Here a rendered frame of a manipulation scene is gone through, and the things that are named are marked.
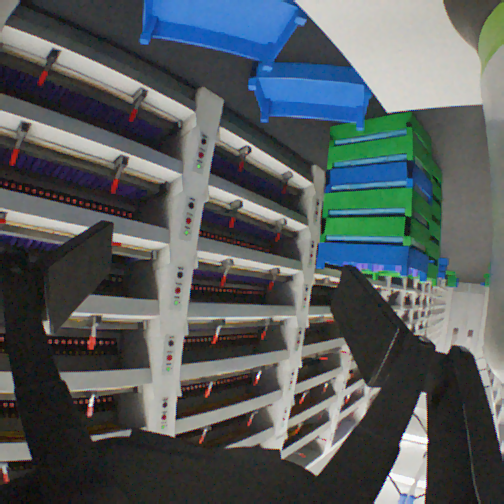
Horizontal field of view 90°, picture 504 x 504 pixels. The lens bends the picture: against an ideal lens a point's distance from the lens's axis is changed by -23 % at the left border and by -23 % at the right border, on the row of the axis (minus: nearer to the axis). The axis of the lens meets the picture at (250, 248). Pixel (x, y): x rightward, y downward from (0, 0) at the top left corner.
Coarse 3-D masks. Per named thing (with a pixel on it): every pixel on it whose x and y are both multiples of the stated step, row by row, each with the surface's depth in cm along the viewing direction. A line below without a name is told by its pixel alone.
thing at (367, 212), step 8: (368, 208) 90; (376, 208) 87; (384, 208) 85; (392, 208) 83; (400, 208) 82; (336, 216) 100; (344, 216) 98; (352, 216) 97; (360, 216) 95; (368, 216) 93; (416, 216) 84; (424, 224) 90
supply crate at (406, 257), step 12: (324, 252) 98; (336, 252) 94; (348, 252) 91; (360, 252) 88; (372, 252) 85; (384, 252) 83; (396, 252) 80; (408, 252) 77; (420, 252) 84; (324, 264) 99; (336, 264) 107; (348, 264) 111; (372, 264) 85; (384, 264) 82; (396, 264) 79; (408, 264) 78; (420, 264) 85; (408, 276) 78; (420, 276) 90
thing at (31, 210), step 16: (0, 192) 50; (16, 192) 53; (0, 208) 50; (16, 208) 53; (32, 208) 56; (48, 208) 59; (64, 208) 62; (80, 208) 66; (32, 224) 59; (48, 224) 61; (64, 224) 62; (80, 224) 65; (128, 224) 75; (144, 224) 79; (128, 240) 77; (144, 240) 79; (160, 240) 82; (32, 256) 70; (160, 256) 86; (112, 272) 88; (144, 272) 90
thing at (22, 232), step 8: (8, 224) 55; (0, 232) 54; (8, 232) 55; (16, 232) 56; (24, 232) 58; (32, 232) 60; (40, 232) 61; (48, 232) 63; (56, 232) 63; (40, 240) 62; (48, 240) 63; (56, 240) 64; (64, 240) 66; (112, 248) 76; (120, 248) 78; (128, 248) 80; (144, 248) 82; (128, 256) 81; (136, 256) 82; (144, 256) 83
